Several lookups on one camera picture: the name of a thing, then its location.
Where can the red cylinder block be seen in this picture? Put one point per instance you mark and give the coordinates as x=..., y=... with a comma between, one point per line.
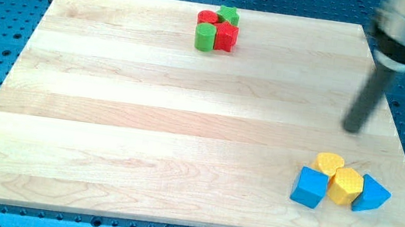
x=207, y=16

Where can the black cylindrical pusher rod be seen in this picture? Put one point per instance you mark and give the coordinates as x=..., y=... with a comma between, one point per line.
x=368, y=98

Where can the blue cube block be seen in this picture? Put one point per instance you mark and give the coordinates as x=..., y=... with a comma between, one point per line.
x=309, y=187

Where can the green cylinder block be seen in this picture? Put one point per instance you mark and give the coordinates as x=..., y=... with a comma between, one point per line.
x=204, y=38

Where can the green star block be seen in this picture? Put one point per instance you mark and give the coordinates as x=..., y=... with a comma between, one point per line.
x=228, y=14

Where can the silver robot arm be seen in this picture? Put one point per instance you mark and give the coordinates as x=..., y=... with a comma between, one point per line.
x=388, y=30

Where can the light wooden board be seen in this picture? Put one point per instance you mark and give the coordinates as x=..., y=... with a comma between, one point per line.
x=111, y=110

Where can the blue triangular block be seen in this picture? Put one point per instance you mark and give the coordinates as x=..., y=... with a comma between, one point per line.
x=373, y=195

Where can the red star block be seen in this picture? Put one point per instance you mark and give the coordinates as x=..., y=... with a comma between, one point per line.
x=226, y=36

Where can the yellow heart block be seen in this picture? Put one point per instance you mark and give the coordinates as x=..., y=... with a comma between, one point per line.
x=328, y=163

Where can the yellow hexagon block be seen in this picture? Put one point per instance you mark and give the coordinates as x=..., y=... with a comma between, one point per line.
x=345, y=186

